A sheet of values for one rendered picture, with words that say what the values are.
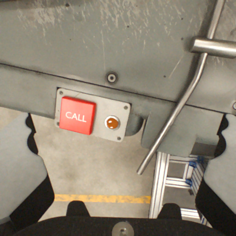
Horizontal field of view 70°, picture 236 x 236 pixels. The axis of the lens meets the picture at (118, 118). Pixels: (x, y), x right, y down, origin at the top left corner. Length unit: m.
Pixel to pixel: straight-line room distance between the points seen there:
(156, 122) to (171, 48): 0.12
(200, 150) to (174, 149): 1.26
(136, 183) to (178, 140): 1.68
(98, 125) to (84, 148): 1.54
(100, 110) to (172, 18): 0.18
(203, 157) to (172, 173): 0.30
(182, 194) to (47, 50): 1.67
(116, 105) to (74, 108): 0.07
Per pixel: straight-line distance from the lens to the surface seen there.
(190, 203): 1.89
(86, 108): 0.30
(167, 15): 0.29
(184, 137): 0.32
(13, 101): 0.37
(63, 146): 1.93
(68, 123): 0.32
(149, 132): 0.31
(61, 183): 2.22
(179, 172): 1.66
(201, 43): 0.27
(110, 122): 0.30
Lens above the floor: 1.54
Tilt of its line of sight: 70 degrees down
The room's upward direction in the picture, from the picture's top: 157 degrees counter-clockwise
